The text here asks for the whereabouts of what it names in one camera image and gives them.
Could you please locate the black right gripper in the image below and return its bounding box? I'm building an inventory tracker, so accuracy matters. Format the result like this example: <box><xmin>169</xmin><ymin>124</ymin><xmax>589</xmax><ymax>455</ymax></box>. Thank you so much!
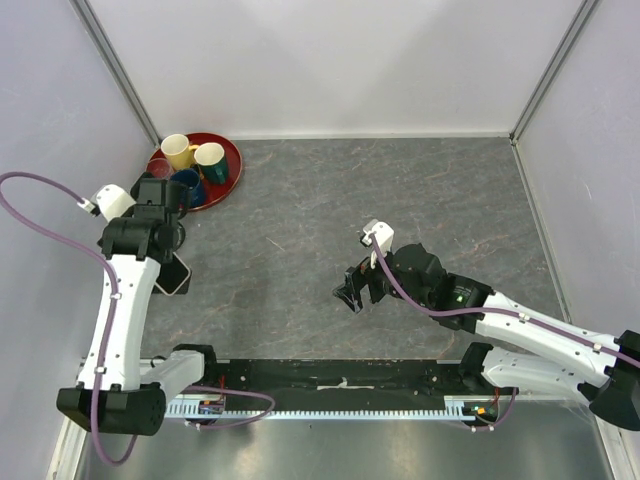
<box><xmin>333</xmin><ymin>241</ymin><xmax>431</xmax><ymax>313</ymax></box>

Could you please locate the black round-base phone stand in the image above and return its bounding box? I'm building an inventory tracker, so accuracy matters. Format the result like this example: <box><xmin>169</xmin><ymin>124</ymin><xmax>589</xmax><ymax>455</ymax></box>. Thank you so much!
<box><xmin>130</xmin><ymin>172</ymin><xmax>187</xmax><ymax>256</ymax></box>

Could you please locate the pink-cased smartphone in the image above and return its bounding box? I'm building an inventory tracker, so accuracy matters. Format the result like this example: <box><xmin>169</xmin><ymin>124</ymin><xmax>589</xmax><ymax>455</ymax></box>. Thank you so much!
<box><xmin>154</xmin><ymin>254</ymin><xmax>193</xmax><ymax>297</ymax></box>

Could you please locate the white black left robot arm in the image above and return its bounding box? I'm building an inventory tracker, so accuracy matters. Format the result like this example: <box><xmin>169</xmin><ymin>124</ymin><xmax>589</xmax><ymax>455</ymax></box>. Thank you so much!
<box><xmin>56</xmin><ymin>174</ymin><xmax>220</xmax><ymax>436</ymax></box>

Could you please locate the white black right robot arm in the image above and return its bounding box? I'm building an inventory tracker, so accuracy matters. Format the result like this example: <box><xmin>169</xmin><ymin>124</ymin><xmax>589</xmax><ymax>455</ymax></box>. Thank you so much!
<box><xmin>333</xmin><ymin>244</ymin><xmax>639</xmax><ymax>431</ymax></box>

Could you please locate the clear drinking glass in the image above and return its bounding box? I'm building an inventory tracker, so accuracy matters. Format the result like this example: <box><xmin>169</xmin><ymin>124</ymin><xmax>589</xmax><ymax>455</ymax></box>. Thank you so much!
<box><xmin>146</xmin><ymin>157</ymin><xmax>174</xmax><ymax>180</ymax></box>

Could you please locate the dark blue mug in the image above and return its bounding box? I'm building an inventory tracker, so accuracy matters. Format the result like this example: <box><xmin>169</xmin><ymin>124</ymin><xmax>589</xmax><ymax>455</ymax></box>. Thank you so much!
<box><xmin>170</xmin><ymin>168</ymin><xmax>207</xmax><ymax>209</ymax></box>

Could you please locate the yellow mug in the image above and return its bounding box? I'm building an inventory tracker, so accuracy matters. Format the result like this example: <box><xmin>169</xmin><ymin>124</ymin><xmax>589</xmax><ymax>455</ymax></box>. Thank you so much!
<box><xmin>160</xmin><ymin>134</ymin><xmax>199</xmax><ymax>171</ymax></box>

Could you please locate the green mug white inside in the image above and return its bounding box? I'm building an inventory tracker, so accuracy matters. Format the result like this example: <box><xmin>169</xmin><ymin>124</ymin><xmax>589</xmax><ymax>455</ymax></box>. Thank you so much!
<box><xmin>194</xmin><ymin>142</ymin><xmax>229</xmax><ymax>185</ymax></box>

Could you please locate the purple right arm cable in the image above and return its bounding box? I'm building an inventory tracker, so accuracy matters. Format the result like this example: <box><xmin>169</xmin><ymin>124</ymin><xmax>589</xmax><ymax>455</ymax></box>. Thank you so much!
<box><xmin>369</xmin><ymin>232</ymin><xmax>640</xmax><ymax>432</ymax></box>

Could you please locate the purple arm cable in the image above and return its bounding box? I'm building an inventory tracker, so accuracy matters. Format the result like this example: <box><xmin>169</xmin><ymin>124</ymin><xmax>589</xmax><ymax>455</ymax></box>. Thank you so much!
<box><xmin>0</xmin><ymin>171</ymin><xmax>276</xmax><ymax>466</ymax></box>
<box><xmin>369</xmin><ymin>232</ymin><xmax>640</xmax><ymax>432</ymax></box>

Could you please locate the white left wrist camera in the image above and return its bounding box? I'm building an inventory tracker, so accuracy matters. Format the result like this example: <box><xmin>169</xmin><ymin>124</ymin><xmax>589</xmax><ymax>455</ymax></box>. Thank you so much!
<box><xmin>77</xmin><ymin>184</ymin><xmax>136</xmax><ymax>222</ymax></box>

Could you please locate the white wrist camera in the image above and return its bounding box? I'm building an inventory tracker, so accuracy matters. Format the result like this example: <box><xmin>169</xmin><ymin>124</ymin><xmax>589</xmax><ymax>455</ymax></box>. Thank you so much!
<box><xmin>360</xmin><ymin>219</ymin><xmax>394</xmax><ymax>271</ymax></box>
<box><xmin>77</xmin><ymin>184</ymin><xmax>136</xmax><ymax>222</ymax></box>

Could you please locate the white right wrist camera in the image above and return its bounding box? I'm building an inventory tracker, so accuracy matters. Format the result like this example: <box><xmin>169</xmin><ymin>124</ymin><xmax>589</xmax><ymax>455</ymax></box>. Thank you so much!
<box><xmin>360</xmin><ymin>219</ymin><xmax>394</xmax><ymax>271</ymax></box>

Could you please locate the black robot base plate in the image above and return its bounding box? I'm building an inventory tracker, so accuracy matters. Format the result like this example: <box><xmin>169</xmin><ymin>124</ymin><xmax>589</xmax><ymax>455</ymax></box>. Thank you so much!
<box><xmin>162</xmin><ymin>358</ymin><xmax>519</xmax><ymax>411</ymax></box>

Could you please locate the light blue cable duct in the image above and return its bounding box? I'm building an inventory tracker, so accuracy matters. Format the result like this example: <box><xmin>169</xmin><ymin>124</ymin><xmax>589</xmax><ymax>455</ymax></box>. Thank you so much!
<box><xmin>165</xmin><ymin>396</ymin><xmax>490</xmax><ymax>421</ymax></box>

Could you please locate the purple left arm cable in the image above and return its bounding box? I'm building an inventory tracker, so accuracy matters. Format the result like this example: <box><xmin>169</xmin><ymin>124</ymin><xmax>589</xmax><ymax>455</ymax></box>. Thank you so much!
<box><xmin>0</xmin><ymin>171</ymin><xmax>276</xmax><ymax>466</ymax></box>

